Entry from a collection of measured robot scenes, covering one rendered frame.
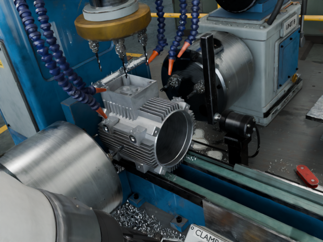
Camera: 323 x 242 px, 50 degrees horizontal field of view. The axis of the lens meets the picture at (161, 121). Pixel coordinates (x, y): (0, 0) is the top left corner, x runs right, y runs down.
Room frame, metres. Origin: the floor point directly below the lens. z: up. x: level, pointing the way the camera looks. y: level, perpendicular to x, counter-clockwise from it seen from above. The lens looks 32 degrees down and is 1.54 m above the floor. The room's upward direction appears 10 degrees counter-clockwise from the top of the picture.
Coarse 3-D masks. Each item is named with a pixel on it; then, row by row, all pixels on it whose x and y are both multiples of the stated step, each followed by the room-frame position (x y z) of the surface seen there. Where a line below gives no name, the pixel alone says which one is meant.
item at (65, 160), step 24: (24, 144) 0.60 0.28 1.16; (48, 144) 0.58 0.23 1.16; (72, 144) 0.58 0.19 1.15; (96, 144) 0.59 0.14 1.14; (0, 168) 0.54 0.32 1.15; (24, 168) 0.52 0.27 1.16; (48, 168) 0.53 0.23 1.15; (72, 168) 0.54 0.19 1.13; (96, 168) 0.55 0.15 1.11; (72, 192) 0.50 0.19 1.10; (96, 192) 0.52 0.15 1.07; (120, 192) 0.56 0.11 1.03
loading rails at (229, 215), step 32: (192, 160) 0.75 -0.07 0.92; (160, 192) 0.70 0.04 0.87; (192, 192) 0.62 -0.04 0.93; (224, 192) 0.67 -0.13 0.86; (256, 192) 0.60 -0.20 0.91; (288, 192) 0.58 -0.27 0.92; (224, 224) 0.54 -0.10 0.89; (256, 224) 0.49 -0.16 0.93; (288, 224) 0.54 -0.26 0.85; (320, 224) 0.49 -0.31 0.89
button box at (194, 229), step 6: (192, 228) 0.38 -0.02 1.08; (198, 228) 0.38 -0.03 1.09; (204, 228) 0.39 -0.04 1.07; (192, 234) 0.37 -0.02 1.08; (198, 234) 0.37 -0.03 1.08; (204, 234) 0.36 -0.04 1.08; (210, 234) 0.36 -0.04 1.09; (216, 234) 0.37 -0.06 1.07; (186, 240) 0.37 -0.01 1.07; (192, 240) 0.37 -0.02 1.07; (198, 240) 0.36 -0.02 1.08; (204, 240) 0.36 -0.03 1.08; (210, 240) 0.35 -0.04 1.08; (216, 240) 0.35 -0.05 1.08; (222, 240) 0.35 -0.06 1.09; (228, 240) 0.36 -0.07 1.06
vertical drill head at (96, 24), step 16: (96, 0) 0.79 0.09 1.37; (112, 0) 0.79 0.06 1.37; (128, 0) 0.82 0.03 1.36; (80, 16) 0.85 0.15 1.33; (96, 16) 0.77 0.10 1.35; (112, 16) 0.77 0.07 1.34; (128, 16) 0.77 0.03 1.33; (144, 16) 0.78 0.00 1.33; (80, 32) 0.78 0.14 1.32; (96, 32) 0.75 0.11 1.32; (112, 32) 0.74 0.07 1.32; (128, 32) 0.75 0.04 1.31; (144, 32) 0.81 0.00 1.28; (96, 48) 0.83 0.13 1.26; (144, 48) 0.82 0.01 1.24
